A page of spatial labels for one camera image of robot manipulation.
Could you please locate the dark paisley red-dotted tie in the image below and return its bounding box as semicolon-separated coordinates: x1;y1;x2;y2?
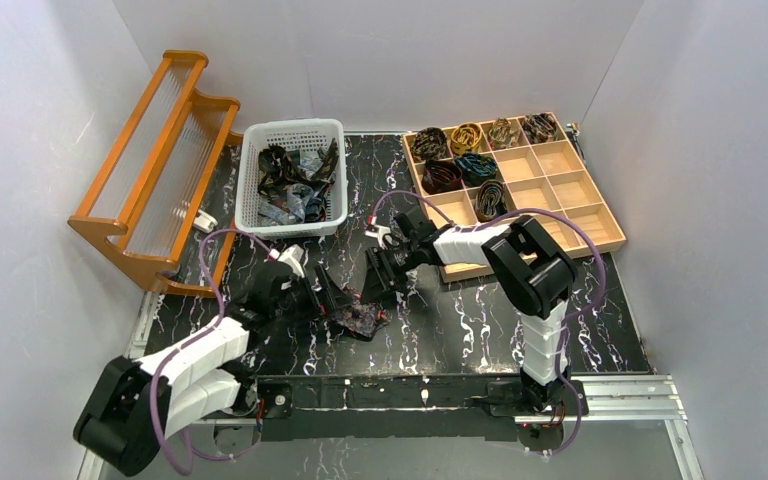
326;304;389;342

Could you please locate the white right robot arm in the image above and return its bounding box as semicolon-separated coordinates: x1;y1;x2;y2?
361;208;577;413

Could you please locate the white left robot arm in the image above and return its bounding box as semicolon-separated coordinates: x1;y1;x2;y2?
72;261;360;477

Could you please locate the pile of ties in basket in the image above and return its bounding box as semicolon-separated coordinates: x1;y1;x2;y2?
257;140;339;227

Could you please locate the rolled maroon tie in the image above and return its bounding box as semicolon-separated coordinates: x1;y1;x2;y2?
421;160;463;195

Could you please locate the rolled grey striped tie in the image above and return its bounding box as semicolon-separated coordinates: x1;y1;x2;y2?
474;180;508;222

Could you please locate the light wooden compartment tray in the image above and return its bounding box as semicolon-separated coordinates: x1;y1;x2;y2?
402;112;627;253

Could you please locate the rolled blue patterned tie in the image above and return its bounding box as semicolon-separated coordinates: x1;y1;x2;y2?
454;152;498;187

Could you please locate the rolled black gold tie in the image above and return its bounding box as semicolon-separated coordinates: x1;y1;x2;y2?
411;127;450;162

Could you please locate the white plug on table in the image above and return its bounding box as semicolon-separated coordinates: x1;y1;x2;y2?
193;210;218;234

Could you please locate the white plastic basket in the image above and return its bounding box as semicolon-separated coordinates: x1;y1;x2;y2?
234;119;348;239

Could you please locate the rolled yellow tie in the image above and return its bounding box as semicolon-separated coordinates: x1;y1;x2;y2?
449;122;486;156

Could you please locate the rolled brown patterned tie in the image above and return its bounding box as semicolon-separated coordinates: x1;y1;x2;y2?
487;118;521;150

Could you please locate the orange wooden rack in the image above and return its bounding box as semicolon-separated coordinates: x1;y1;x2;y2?
68;50;243;296

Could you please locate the rolled dark striped tie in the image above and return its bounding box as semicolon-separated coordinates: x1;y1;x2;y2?
521;112;558;144

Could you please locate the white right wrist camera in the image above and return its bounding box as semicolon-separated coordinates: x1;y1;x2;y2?
364;223;391;249

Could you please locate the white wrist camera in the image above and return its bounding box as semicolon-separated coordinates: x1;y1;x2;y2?
268;244;306;277
364;223;391;249

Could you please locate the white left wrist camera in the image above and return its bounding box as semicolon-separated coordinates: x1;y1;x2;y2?
268;244;306;277

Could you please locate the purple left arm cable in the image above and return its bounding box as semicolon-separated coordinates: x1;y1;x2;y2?
148;228;276;477

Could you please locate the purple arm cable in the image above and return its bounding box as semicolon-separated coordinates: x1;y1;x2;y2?
370;190;609;458
148;228;276;477

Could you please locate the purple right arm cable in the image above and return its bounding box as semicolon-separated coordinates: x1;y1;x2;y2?
370;190;609;458

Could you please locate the aluminium frame rail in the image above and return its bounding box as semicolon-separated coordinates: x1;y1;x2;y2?
79;374;707;480

